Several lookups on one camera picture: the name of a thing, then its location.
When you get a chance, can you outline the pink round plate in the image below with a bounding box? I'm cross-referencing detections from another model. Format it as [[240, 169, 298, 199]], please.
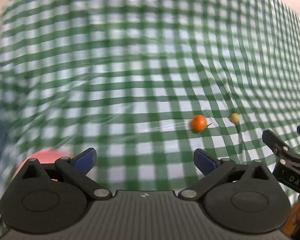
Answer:
[[13, 148, 96, 181]]

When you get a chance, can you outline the orange tomato with stem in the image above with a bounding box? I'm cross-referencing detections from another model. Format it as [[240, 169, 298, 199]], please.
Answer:
[[190, 115, 211, 133]]

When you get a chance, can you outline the green white checkered cloth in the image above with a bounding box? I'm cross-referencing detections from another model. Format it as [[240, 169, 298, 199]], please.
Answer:
[[0, 0, 300, 230]]

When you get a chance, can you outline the small yellow-green fruit far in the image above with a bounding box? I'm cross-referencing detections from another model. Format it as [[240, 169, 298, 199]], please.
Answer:
[[229, 113, 240, 124]]

